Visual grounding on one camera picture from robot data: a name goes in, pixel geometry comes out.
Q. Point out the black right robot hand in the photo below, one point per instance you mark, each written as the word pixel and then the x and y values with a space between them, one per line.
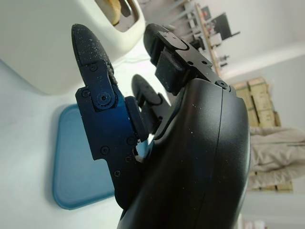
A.
pixel 195 155

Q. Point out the slice of toast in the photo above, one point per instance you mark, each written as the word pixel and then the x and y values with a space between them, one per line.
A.
pixel 114 12

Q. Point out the cream two-slot toaster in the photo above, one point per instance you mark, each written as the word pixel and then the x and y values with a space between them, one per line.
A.
pixel 35 47

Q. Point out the blue plastic tray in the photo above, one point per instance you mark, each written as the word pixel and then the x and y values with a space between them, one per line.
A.
pixel 76 167

